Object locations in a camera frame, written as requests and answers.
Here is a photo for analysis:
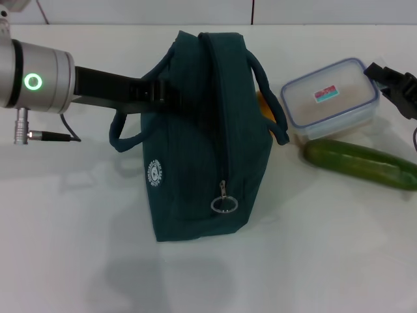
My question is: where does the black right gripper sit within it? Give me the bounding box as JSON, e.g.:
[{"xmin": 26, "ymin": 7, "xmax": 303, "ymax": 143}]
[{"xmin": 364, "ymin": 62, "xmax": 417, "ymax": 121}]

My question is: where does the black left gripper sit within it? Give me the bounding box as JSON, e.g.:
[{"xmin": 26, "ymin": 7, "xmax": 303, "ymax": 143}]
[{"xmin": 73, "ymin": 66, "xmax": 203, "ymax": 117}]

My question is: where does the clear plastic food container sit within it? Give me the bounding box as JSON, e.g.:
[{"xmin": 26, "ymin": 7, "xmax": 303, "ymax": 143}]
[{"xmin": 280, "ymin": 57, "xmax": 381, "ymax": 141}]

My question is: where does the dark teal lunch bag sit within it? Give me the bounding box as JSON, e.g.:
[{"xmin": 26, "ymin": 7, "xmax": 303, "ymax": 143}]
[{"xmin": 109, "ymin": 31, "xmax": 290, "ymax": 243}]

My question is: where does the green cucumber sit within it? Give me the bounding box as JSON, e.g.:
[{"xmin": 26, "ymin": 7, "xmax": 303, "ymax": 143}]
[{"xmin": 303, "ymin": 139, "xmax": 417, "ymax": 192}]

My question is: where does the yellow orange pear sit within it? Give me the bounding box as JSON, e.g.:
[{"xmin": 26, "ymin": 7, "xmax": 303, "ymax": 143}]
[{"xmin": 257, "ymin": 91, "xmax": 278, "ymax": 127}]

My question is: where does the left wrist connector cable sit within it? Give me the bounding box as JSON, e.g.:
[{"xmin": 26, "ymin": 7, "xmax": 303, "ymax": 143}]
[{"xmin": 12, "ymin": 107, "xmax": 82, "ymax": 146}]

